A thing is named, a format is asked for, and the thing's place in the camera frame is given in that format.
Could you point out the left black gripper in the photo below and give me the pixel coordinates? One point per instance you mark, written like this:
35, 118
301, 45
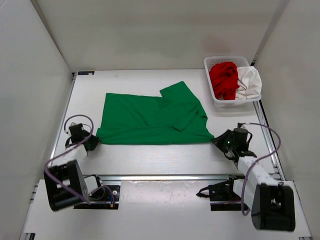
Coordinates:
95, 140

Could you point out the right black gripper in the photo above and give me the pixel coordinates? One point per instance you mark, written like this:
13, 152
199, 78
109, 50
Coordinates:
219, 142

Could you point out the green t shirt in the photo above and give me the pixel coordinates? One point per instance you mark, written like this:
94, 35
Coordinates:
176, 117

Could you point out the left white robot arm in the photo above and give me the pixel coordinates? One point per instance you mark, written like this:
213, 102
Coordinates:
67, 170

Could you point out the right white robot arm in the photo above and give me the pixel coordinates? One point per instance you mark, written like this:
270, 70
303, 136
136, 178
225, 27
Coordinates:
268, 201

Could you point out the white t shirt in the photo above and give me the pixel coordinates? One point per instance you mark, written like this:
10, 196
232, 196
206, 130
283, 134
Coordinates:
250, 83

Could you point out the red t shirt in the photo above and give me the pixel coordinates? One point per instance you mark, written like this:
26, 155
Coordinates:
224, 80

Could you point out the dark table label sticker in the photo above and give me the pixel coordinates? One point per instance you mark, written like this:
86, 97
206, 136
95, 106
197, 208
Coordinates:
86, 73

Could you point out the white plastic basket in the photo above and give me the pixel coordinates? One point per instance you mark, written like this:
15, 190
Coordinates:
239, 61

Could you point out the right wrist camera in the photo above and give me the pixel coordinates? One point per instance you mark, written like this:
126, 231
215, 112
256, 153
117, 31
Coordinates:
241, 124

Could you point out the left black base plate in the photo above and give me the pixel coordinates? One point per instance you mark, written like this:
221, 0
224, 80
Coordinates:
105, 197

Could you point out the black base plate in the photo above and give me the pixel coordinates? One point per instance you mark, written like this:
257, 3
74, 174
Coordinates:
105, 197
226, 196

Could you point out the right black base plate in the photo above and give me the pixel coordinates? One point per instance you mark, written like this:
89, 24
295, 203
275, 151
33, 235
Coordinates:
226, 196

